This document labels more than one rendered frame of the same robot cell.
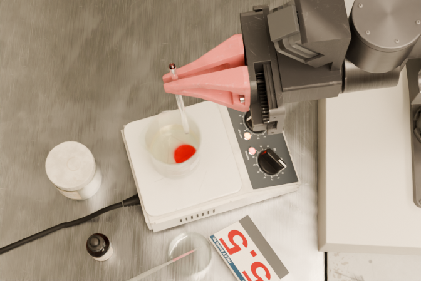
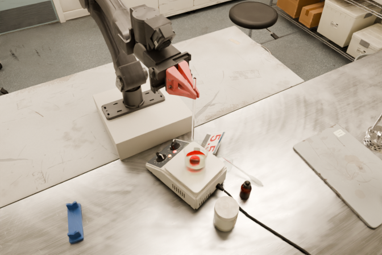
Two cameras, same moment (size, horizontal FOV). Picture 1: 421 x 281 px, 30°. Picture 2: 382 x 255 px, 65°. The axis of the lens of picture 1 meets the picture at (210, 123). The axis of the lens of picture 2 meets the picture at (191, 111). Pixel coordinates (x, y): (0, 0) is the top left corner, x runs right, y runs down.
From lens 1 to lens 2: 0.67 m
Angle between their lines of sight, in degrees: 54
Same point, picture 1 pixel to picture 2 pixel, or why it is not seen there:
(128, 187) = (214, 199)
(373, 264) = not seen: hidden behind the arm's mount
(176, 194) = (210, 159)
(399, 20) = (146, 11)
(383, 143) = (148, 114)
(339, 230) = (187, 113)
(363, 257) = not seen: hidden behind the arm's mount
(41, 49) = not seen: outside the picture
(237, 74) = (183, 65)
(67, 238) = (250, 210)
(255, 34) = (163, 66)
